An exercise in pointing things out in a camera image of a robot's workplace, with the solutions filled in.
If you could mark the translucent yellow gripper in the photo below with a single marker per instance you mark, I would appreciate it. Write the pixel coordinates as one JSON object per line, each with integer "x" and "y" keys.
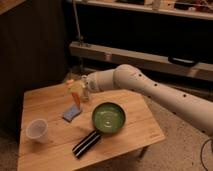
{"x": 75, "y": 86}

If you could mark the orange pepper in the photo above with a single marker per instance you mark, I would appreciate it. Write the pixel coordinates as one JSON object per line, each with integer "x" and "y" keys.
{"x": 76, "y": 99}

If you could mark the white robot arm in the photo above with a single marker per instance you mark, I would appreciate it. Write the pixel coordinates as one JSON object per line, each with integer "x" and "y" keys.
{"x": 196, "y": 111}

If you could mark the white ceramic cup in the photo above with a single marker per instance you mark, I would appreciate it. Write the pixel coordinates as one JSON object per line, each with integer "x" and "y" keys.
{"x": 37, "y": 130}

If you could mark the clear plastic bottle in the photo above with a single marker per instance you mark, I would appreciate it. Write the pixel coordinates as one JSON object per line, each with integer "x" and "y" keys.
{"x": 86, "y": 94}

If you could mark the blue sponge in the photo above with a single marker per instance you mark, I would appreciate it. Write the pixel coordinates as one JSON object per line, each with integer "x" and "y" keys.
{"x": 71, "y": 113}

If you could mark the green frying pan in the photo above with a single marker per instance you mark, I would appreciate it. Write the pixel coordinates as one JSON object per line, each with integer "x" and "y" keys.
{"x": 108, "y": 117}

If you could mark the wooden table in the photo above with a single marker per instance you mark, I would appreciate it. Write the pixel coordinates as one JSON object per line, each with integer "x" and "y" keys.
{"x": 140, "y": 130}

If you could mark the metal vertical pole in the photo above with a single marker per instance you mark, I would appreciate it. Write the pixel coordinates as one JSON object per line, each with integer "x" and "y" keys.
{"x": 79, "y": 36}

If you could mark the black white striped pan handle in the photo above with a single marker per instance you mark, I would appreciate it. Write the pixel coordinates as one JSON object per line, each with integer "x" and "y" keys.
{"x": 86, "y": 144}

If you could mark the black handle on rail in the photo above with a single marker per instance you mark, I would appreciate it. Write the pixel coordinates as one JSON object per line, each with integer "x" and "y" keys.
{"x": 186, "y": 63}

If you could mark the metal shelf rail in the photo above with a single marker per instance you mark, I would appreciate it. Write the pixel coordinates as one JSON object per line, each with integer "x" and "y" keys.
{"x": 158, "y": 63}

